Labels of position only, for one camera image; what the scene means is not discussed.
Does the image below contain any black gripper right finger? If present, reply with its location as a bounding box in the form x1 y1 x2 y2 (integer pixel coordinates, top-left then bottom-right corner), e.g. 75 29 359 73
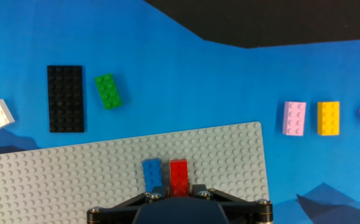
189 184 274 224

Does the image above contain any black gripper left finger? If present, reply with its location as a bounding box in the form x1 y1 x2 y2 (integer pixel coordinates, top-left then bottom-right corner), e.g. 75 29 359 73
86 185 171 224

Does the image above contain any blue Lego brick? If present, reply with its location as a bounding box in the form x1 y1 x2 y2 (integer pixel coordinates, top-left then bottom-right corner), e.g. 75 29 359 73
141 157 164 193

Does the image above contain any red Lego brick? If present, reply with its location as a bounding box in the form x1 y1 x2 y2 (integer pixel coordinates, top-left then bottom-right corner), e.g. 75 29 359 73
169 158 189 197

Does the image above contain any grey Lego baseplate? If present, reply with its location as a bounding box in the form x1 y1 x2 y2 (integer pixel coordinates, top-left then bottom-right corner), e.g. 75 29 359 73
0 121 270 224

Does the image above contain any light pink Lego brick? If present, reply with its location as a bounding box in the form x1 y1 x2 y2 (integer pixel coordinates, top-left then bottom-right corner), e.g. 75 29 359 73
282 101 307 137

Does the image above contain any green Lego brick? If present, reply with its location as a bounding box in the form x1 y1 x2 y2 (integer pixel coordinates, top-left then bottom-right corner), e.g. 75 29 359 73
93 73 123 111

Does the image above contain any black Lego plate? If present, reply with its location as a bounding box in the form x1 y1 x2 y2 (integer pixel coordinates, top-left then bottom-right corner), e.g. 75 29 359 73
46 65 85 134

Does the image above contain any yellow Lego brick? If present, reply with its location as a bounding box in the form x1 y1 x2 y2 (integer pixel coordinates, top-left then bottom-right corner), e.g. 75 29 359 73
316 101 341 136

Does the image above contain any blue mountain print cloth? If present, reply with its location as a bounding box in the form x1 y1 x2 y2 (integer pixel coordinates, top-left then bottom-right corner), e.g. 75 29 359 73
0 0 360 224

